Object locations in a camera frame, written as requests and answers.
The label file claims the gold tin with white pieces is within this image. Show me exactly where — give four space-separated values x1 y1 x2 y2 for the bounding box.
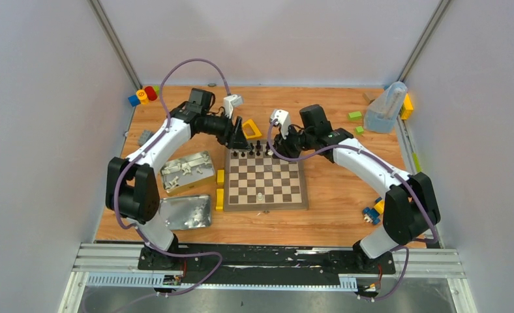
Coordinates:
160 151 216 196

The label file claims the yellow arch block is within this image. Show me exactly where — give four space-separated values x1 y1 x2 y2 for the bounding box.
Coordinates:
215 188 224 211

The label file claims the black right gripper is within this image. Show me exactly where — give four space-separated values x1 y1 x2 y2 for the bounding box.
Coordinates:
273 124 314 162

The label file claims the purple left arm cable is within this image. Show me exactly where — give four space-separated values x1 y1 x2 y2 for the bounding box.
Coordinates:
113 58 233 299

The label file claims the blue cube block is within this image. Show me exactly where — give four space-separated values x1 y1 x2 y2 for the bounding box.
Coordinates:
128 95 141 107

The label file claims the clear blue plastic container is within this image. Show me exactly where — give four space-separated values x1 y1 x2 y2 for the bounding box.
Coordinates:
364 82 408 134

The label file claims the green rectangular block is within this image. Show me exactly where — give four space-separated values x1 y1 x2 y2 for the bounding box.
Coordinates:
348 111 363 121

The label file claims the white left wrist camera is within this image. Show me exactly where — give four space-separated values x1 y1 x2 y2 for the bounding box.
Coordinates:
222 94 244 118

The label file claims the black chess pieces row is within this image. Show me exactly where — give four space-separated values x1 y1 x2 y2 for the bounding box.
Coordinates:
228 140 273 159

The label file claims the yellow blue toy car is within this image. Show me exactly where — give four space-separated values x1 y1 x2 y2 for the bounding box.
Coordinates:
363 198 385 226

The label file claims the silver tin lid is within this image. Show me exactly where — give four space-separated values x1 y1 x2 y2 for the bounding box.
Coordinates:
158 194 211 231

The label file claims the wooden chess board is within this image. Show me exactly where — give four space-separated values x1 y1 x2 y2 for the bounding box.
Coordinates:
224 150 309 212

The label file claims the yellow triangle frame block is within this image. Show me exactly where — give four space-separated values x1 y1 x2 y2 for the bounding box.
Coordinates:
242 119 262 140

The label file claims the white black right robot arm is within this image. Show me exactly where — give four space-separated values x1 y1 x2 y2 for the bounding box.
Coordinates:
267 104 441 273

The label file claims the red cylinder block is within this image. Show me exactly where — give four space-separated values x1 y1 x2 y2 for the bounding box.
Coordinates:
144 86 158 101

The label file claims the small green block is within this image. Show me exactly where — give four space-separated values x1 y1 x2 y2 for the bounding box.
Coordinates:
354 126 365 135

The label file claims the yellow cylinder block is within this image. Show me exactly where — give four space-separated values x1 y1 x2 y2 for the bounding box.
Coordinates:
136 89 149 104

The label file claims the gray lego brick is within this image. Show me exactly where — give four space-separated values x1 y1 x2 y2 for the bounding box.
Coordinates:
137 130 154 147

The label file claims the yellow block at right wall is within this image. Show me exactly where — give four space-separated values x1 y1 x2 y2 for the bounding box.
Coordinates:
399 94 414 120

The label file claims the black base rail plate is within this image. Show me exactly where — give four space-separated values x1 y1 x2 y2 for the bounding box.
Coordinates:
138 243 395 286

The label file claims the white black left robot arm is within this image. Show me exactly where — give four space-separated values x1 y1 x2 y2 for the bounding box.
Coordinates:
105 88 250 269

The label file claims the small yellow rectangular block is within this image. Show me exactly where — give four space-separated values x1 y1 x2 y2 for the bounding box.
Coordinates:
217 170 225 187

